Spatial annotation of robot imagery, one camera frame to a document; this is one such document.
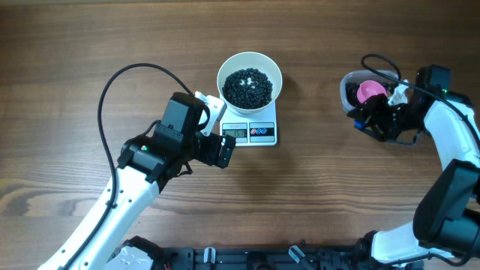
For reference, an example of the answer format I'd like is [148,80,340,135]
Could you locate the pink scoop blue handle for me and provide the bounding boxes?
[353,79,389,131]

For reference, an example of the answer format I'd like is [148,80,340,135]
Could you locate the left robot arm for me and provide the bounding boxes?
[41,92,236,269]

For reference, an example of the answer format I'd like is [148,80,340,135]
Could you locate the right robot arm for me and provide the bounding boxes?
[340,64,479,269]

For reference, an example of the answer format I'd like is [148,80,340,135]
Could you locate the white digital kitchen scale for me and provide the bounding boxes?
[220,102,278,147]

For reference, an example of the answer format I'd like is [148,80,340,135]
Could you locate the black beans in bowl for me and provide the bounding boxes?
[220,67,273,110]

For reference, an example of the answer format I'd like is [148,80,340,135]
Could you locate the white bowl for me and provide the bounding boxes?
[217,52,283,116]

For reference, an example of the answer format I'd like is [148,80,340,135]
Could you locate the black beans in container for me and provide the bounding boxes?
[345,82,359,107]

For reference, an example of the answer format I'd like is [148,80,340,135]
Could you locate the clear plastic bean container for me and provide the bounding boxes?
[340,70,392,113]

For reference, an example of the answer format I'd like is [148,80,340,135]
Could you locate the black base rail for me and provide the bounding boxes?
[112,234,425,270]

